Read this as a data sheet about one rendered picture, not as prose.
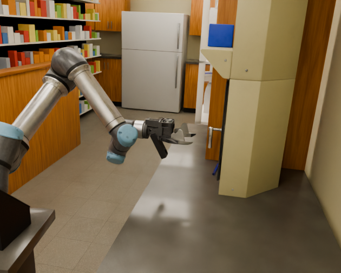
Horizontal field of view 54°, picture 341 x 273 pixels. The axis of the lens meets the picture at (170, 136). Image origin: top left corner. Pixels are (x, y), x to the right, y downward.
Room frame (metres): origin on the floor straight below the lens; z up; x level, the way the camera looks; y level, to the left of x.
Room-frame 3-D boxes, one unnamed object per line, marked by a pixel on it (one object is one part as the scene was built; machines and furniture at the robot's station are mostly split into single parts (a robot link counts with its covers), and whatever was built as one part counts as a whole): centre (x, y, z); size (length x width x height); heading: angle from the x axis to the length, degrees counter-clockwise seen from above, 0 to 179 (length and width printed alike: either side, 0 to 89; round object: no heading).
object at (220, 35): (1.48, -0.19, 1.56); 0.10 x 0.10 x 0.09; 80
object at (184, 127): (1.35, -0.06, 1.17); 0.09 x 0.03 x 0.06; 106
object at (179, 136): (1.26, -0.04, 1.17); 0.09 x 0.03 x 0.06; 53
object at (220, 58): (1.39, -0.18, 1.46); 0.32 x 0.11 x 0.10; 170
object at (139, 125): (1.34, 0.13, 1.17); 0.08 x 0.05 x 0.08; 170
